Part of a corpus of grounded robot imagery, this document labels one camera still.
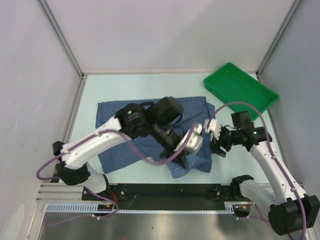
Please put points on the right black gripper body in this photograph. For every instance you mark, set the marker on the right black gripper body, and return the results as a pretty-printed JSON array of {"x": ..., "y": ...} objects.
[{"x": 227, "y": 139}]

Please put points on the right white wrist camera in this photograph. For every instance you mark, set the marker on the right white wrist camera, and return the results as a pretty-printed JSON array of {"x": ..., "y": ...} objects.
[{"x": 213, "y": 127}]

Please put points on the blue checkered long sleeve shirt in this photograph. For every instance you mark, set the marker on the blue checkered long sleeve shirt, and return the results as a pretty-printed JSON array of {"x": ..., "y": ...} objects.
[{"x": 195, "y": 110}]

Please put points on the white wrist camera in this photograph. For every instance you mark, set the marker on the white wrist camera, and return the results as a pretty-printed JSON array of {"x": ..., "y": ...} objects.
[
  {"x": 213, "y": 127},
  {"x": 193, "y": 139}
]

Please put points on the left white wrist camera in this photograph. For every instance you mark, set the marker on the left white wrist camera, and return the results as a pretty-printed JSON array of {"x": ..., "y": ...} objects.
[{"x": 193, "y": 139}]

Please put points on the green plastic tray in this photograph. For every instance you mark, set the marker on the green plastic tray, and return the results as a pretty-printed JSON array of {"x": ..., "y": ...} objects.
[{"x": 231, "y": 84}]

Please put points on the aluminium frame rail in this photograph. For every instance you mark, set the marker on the aluminium frame rail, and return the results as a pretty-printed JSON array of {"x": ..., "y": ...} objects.
[{"x": 60, "y": 192}]

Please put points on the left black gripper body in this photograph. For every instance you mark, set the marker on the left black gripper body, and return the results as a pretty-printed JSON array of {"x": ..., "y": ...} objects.
[{"x": 165, "y": 136}]

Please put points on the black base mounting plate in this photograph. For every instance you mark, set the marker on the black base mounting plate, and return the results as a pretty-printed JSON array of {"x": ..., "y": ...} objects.
[{"x": 173, "y": 197}]

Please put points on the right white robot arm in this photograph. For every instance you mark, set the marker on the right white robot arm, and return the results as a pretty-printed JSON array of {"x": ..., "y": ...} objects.
[{"x": 287, "y": 207}]

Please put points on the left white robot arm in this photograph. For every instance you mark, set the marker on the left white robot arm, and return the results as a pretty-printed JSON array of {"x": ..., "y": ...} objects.
[{"x": 133, "y": 121}]

